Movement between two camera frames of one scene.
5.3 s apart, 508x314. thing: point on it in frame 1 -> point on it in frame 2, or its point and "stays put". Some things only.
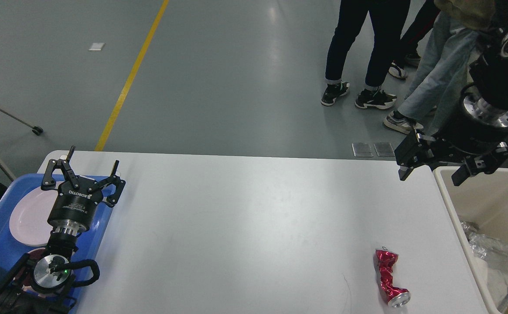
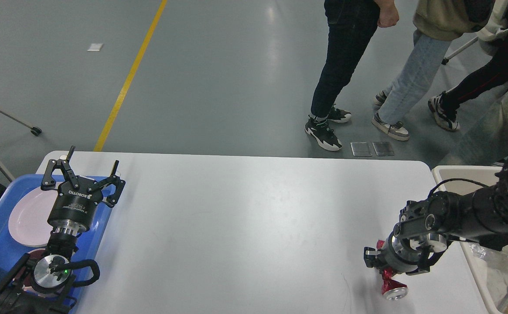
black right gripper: x=481 y=126 -> x=402 y=255
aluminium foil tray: x=502 y=265 stays put
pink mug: x=29 y=281 stays put
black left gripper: x=73 y=210 stays put
